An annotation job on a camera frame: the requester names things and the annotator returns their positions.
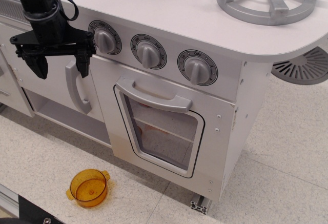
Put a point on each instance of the left grey stove knob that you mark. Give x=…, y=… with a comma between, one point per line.
x=106, y=38

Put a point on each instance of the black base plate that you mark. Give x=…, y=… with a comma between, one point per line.
x=26, y=210

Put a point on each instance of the grey cabinet door handle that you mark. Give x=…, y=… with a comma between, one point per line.
x=72, y=74

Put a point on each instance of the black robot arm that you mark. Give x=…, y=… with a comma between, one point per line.
x=46, y=8

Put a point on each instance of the grey slotted round drain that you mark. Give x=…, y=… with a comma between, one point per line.
x=307, y=69

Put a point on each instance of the aluminium extrusion foot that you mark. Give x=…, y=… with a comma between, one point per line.
x=200, y=203

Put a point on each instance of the white toy kitchen stove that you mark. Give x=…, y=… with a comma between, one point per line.
x=244, y=54

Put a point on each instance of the white oven door with window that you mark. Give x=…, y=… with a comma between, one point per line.
x=194, y=153

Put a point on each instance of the orange toy food item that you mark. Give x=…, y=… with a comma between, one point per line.
x=146, y=119

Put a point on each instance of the orange transparent toy pot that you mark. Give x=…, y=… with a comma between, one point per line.
x=89, y=187

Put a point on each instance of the middle grey stove knob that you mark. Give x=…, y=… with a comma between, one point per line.
x=148, y=51

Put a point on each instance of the grey stove knob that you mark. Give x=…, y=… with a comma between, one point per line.
x=197, y=67
x=148, y=51
x=106, y=38

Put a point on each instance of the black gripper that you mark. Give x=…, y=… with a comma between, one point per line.
x=53, y=36

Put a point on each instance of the white cabinet door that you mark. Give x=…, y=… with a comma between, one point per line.
x=54, y=87

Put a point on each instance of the right grey stove knob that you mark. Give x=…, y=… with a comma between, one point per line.
x=197, y=67

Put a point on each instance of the grey oven door handle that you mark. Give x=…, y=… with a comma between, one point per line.
x=176, y=104

